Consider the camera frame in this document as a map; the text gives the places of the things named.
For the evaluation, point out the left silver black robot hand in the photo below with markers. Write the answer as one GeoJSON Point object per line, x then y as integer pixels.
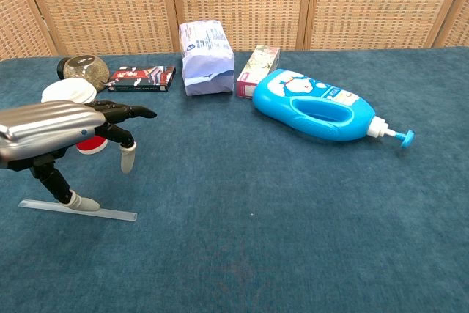
{"type": "Point", "coordinates": [47, 122]}

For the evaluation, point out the red paper cup white lid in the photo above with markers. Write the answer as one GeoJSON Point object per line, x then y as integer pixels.
{"type": "Point", "coordinates": [71, 92]}

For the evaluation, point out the round glass jar black lid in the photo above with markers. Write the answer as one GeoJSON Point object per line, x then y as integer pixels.
{"type": "Point", "coordinates": [86, 67]}

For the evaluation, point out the flat black red box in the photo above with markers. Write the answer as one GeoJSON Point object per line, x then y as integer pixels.
{"type": "Point", "coordinates": [143, 78]}

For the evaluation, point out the lavender tissue paper pack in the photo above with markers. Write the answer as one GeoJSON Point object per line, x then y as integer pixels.
{"type": "Point", "coordinates": [207, 60]}

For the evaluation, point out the pink floral carton box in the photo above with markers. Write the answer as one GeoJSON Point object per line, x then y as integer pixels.
{"type": "Point", "coordinates": [256, 71]}

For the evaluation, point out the woven rattan folding screen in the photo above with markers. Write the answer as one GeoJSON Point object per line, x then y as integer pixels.
{"type": "Point", "coordinates": [234, 1]}

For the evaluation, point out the blue pump detergent bottle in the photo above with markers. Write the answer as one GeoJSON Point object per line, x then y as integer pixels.
{"type": "Point", "coordinates": [311, 107]}

